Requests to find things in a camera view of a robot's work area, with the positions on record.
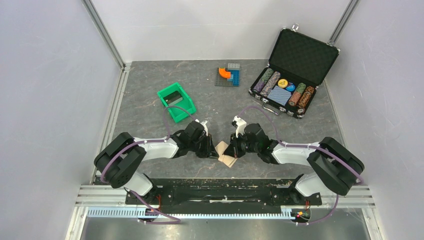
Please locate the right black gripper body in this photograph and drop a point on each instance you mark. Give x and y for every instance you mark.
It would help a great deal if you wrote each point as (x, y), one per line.
(242, 145)

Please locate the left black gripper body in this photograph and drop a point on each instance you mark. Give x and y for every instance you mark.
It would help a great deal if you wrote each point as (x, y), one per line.
(201, 146)

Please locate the beige leather card holder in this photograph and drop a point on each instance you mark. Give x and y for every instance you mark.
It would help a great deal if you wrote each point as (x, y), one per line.
(229, 161)

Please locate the dark card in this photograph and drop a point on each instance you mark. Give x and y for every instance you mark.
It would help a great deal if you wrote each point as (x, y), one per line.
(173, 98)

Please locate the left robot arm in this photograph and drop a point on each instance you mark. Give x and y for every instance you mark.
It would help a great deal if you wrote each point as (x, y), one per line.
(119, 161)

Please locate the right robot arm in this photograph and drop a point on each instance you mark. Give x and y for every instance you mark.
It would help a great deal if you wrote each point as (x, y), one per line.
(335, 169)

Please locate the blue playing card deck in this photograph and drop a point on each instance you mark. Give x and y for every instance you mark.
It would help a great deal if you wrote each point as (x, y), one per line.
(279, 95)

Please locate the green plastic bin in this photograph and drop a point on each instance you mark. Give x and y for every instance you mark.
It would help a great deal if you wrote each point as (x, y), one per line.
(183, 109)

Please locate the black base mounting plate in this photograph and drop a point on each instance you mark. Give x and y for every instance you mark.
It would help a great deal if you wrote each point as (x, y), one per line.
(227, 195)

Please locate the pink grey chip stack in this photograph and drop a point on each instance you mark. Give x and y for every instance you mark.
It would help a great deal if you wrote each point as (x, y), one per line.
(270, 84)

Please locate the grey lego baseplate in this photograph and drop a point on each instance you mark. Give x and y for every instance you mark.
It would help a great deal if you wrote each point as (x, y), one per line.
(221, 82)

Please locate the blue dealer chip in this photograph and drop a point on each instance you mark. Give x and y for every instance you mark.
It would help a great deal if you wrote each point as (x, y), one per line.
(290, 87)

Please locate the yellow dealer chip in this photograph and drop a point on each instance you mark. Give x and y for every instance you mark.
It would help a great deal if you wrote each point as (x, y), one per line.
(283, 83)

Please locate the orange black chip stack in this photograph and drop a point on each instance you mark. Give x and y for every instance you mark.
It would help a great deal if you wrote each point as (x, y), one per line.
(305, 98)

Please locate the purple green chip stack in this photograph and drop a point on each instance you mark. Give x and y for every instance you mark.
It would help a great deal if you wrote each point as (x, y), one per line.
(263, 80)

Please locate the blue lego bricks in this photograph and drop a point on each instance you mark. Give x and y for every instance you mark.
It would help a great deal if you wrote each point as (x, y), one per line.
(234, 79)

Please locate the green red chip stack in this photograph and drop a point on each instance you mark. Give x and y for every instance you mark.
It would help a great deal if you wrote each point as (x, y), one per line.
(297, 94)

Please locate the orange curved lego piece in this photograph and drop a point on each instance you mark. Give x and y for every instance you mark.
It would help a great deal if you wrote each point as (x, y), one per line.
(224, 73)

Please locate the grey lego brick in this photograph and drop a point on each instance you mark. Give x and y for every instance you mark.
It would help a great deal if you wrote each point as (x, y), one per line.
(233, 66)

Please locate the black poker chip case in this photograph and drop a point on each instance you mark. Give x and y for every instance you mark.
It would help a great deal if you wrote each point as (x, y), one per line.
(300, 59)

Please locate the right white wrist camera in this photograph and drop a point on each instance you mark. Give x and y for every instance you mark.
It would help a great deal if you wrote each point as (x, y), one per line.
(239, 125)

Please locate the white slotted cable duct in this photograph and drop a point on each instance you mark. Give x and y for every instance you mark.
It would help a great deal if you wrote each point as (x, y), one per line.
(142, 212)

